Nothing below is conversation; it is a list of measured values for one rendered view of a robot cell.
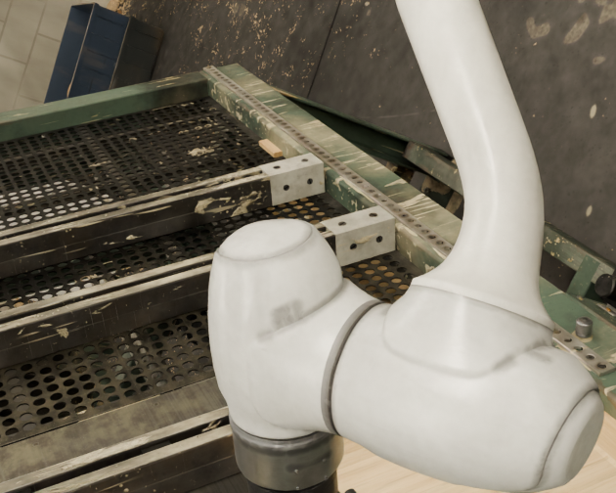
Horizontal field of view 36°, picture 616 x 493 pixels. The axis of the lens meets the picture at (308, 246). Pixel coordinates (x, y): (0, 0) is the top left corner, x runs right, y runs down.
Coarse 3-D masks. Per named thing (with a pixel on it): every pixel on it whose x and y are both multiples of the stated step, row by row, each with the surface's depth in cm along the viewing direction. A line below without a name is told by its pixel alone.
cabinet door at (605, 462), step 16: (608, 416) 134; (608, 432) 131; (352, 448) 132; (608, 448) 128; (352, 464) 129; (368, 464) 129; (384, 464) 129; (592, 464) 126; (608, 464) 126; (352, 480) 127; (368, 480) 126; (384, 480) 126; (400, 480) 126; (416, 480) 126; (432, 480) 126; (576, 480) 124; (592, 480) 124; (608, 480) 124
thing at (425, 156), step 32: (288, 96) 278; (352, 128) 298; (384, 128) 303; (416, 160) 298; (448, 160) 294; (544, 224) 249; (576, 256) 237; (128, 352) 292; (160, 352) 292; (128, 384) 292
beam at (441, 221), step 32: (224, 96) 254; (256, 96) 248; (256, 128) 237; (320, 128) 225; (352, 160) 208; (352, 192) 195; (384, 192) 194; (416, 192) 193; (448, 224) 180; (416, 256) 176; (544, 288) 158; (608, 352) 142; (608, 384) 135
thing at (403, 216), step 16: (224, 80) 259; (240, 96) 247; (272, 112) 235; (288, 128) 225; (304, 144) 216; (336, 160) 207; (352, 176) 200; (368, 192) 193; (384, 208) 186; (400, 208) 185; (416, 224) 179; (432, 240) 174; (560, 336) 145; (576, 352) 141; (592, 352) 141; (592, 368) 138; (608, 368) 138
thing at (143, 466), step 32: (224, 416) 131; (128, 448) 127; (160, 448) 126; (192, 448) 126; (224, 448) 128; (32, 480) 122; (64, 480) 124; (96, 480) 122; (128, 480) 124; (160, 480) 126; (192, 480) 128
